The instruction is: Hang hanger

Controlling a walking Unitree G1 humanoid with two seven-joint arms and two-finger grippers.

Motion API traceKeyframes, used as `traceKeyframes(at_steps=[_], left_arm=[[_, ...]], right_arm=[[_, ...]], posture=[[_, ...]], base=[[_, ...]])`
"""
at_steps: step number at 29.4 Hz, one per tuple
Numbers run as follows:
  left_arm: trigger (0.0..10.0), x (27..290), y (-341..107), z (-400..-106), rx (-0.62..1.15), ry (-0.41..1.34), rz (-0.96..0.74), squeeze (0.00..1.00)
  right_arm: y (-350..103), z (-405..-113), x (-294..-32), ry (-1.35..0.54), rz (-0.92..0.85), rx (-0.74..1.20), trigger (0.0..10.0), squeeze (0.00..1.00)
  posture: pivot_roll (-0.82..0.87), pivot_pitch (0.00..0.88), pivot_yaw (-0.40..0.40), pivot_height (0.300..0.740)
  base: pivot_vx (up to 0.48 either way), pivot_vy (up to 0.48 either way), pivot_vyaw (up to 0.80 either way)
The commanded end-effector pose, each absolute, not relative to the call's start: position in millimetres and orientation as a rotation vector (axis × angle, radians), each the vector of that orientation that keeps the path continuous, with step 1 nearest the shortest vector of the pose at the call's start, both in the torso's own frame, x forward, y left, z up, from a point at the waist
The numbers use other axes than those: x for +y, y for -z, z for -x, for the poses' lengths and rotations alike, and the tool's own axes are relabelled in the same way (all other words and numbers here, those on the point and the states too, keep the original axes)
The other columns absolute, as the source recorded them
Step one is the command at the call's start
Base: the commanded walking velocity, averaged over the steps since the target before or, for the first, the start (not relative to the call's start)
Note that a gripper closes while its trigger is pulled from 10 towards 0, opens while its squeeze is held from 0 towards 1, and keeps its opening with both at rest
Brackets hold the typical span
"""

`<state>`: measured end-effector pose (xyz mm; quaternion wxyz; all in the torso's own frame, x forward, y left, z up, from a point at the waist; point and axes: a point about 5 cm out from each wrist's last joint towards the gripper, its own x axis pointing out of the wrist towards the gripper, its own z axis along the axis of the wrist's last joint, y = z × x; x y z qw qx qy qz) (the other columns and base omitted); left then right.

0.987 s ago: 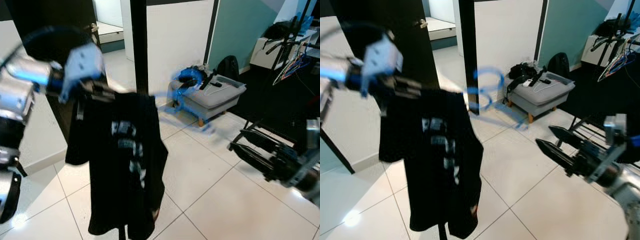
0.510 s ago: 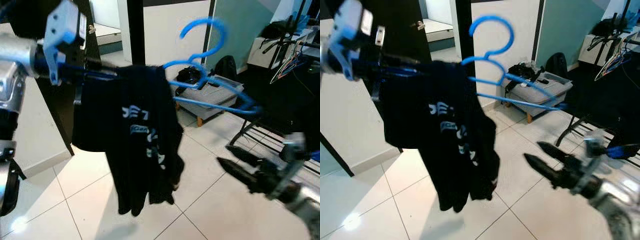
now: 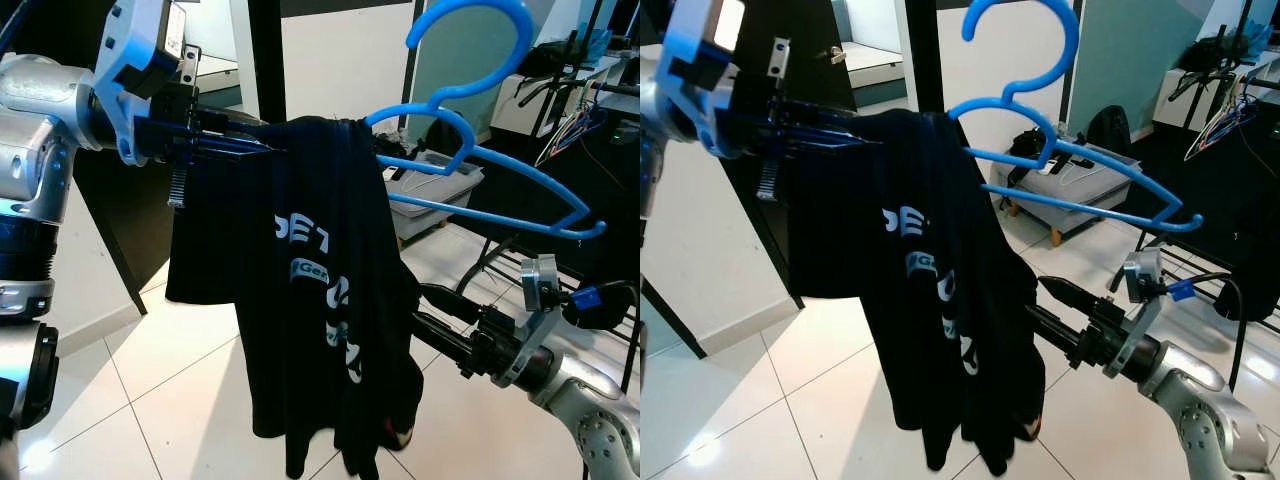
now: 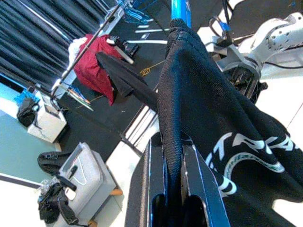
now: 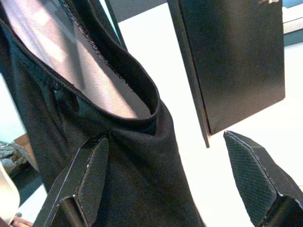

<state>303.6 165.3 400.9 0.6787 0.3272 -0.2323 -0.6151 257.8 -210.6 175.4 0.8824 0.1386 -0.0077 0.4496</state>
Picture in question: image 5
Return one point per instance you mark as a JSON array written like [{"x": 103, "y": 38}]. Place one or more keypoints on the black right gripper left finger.
[{"x": 78, "y": 189}]

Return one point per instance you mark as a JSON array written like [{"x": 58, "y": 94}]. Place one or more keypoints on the crumpled grey bag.
[{"x": 9, "y": 156}]

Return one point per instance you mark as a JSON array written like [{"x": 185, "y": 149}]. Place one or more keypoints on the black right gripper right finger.
[{"x": 255, "y": 184}]

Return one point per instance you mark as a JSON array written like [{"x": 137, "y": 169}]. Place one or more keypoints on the black shirt white print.
[{"x": 142, "y": 165}]

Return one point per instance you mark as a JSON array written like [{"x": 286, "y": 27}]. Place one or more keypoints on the black door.
[{"x": 236, "y": 71}]

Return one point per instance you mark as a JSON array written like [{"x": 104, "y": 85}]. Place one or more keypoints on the brown cardboard piece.
[{"x": 28, "y": 151}]

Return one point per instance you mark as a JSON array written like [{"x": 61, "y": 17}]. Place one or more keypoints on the white rounded object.
[{"x": 7, "y": 194}]

